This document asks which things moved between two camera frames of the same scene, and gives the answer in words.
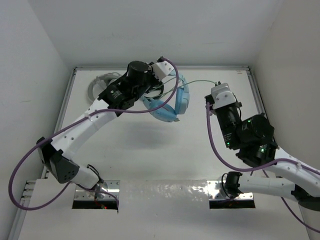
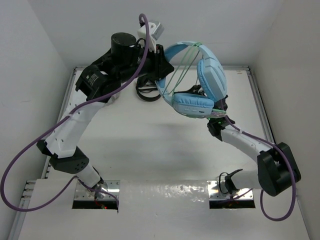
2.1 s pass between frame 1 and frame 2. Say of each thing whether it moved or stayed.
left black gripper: moved
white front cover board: stayed
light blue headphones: moved
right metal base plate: stayed
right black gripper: moved
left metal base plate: stayed
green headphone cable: moved
